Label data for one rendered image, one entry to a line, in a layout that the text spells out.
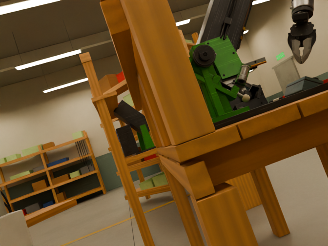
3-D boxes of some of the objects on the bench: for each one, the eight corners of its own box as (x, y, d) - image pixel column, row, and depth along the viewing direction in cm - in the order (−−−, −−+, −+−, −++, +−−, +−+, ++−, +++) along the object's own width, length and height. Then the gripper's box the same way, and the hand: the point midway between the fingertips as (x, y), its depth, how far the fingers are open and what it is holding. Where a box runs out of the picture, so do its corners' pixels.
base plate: (233, 120, 190) (232, 117, 190) (348, 82, 80) (345, 75, 81) (175, 141, 186) (174, 138, 186) (214, 130, 77) (211, 123, 77)
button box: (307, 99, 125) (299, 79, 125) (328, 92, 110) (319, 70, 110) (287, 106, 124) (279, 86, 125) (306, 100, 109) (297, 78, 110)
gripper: (316, 18, 104) (316, 70, 99) (289, 22, 108) (288, 72, 103) (316, 4, 97) (316, 59, 92) (288, 9, 101) (286, 61, 96)
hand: (301, 59), depth 96 cm, fingers closed
